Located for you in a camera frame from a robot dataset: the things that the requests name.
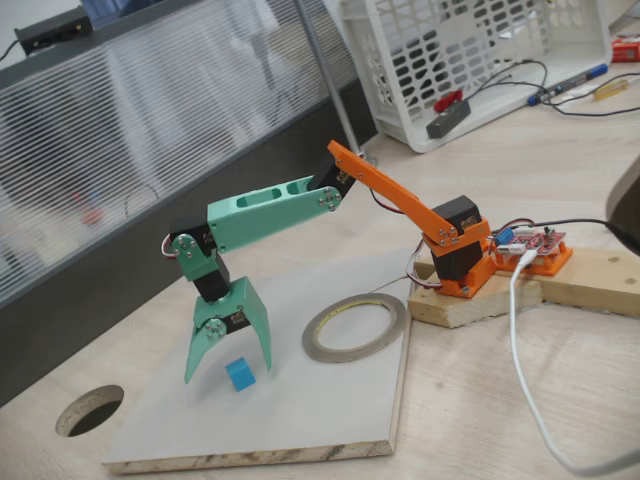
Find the grey-white chipboard panel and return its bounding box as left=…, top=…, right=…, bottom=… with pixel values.
left=101, top=244, right=419, bottom=475

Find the white perforated plastic basket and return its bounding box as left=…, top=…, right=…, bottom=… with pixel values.
left=339, top=0, right=614, bottom=155

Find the red clip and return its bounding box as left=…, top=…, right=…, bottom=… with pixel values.
left=432, top=91, right=464, bottom=112

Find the black box with ports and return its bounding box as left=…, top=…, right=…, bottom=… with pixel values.
left=13, top=10, right=94, bottom=55

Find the blue-capped marker pen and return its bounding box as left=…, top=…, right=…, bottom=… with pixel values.
left=528, top=63, right=610, bottom=107

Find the blue cube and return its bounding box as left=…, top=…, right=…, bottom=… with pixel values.
left=224, top=357, right=258, bottom=393

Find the long pale wooden plank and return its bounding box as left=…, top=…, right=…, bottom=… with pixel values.
left=414, top=244, right=640, bottom=320

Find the black rectangular adapter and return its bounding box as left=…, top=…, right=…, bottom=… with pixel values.
left=425, top=99, right=472, bottom=140

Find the long thin black cable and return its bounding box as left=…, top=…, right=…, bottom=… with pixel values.
left=542, top=73, right=640, bottom=117

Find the red controller circuit board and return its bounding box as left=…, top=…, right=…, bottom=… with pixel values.
left=492, top=227, right=569, bottom=261

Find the thick black controller cable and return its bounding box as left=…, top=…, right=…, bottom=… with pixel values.
left=534, top=218, right=640, bottom=256

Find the grey ring of tape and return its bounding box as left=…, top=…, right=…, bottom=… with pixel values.
left=301, top=293, right=409, bottom=364

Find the small red box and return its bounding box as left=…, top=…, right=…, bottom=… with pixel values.
left=610, top=38, right=640, bottom=65

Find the orange controller board holder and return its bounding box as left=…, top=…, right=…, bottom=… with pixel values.
left=492, top=242, right=574, bottom=277

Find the white red base servo wire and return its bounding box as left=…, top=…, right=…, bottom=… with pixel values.
left=407, top=239, right=445, bottom=292

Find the frosted desk partition screen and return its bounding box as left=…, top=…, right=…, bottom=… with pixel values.
left=0, top=0, right=379, bottom=406

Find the black red arm servo wire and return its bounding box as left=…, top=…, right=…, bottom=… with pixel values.
left=369, top=187, right=406, bottom=216

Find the looping thin black cable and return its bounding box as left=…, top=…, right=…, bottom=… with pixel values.
left=467, top=59, right=550, bottom=101

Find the yellow translucent pen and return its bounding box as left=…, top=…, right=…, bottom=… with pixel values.
left=593, top=77, right=631, bottom=101

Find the dark grey rounded object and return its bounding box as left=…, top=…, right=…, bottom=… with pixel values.
left=605, top=154, right=640, bottom=241

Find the white USB cable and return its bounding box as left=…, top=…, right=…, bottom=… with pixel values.
left=508, top=249, right=640, bottom=477

